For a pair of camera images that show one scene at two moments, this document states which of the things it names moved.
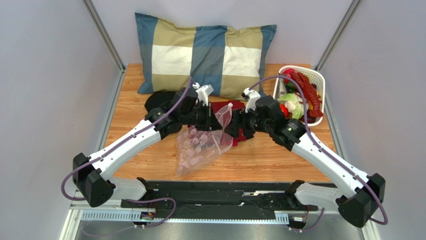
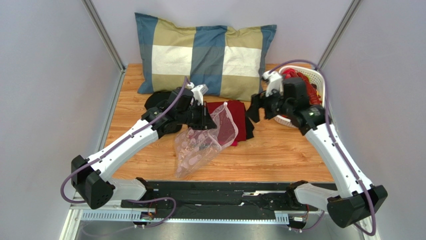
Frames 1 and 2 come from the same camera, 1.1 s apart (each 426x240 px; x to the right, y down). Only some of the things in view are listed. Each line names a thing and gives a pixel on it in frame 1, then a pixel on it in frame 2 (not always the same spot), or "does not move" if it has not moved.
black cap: x=156 y=98 does not move
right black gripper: x=238 y=123 → x=265 y=103
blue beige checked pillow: x=230 y=59 does not move
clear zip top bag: x=196 y=148 does not move
